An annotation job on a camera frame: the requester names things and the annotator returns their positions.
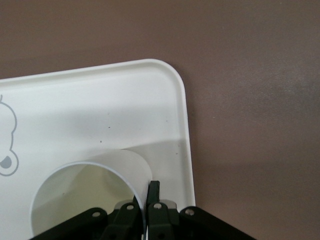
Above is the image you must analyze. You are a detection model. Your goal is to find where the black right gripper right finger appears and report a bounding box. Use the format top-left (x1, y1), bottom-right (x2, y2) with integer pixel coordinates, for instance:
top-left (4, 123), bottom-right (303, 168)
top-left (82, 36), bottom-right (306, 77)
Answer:
top-left (145, 180), bottom-right (258, 240)

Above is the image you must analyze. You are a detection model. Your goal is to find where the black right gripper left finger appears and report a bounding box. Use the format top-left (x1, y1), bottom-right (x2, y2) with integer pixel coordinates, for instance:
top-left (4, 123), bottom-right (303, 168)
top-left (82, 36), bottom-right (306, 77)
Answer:
top-left (28, 201), bottom-right (145, 240)

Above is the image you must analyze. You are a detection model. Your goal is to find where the white IKEA cup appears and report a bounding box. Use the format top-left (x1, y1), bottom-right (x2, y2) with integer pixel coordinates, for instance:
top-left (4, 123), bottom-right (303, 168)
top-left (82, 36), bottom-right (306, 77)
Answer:
top-left (29, 149), bottom-right (153, 240)

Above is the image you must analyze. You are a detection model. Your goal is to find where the cream tray with bear print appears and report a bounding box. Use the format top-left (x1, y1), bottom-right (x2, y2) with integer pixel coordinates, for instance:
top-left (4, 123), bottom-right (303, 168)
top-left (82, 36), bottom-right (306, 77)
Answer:
top-left (0, 58), bottom-right (196, 240)

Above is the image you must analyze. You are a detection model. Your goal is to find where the brown table cover mat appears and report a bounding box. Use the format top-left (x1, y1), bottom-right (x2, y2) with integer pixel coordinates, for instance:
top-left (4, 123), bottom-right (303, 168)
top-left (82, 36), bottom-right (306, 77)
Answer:
top-left (0, 0), bottom-right (320, 240)

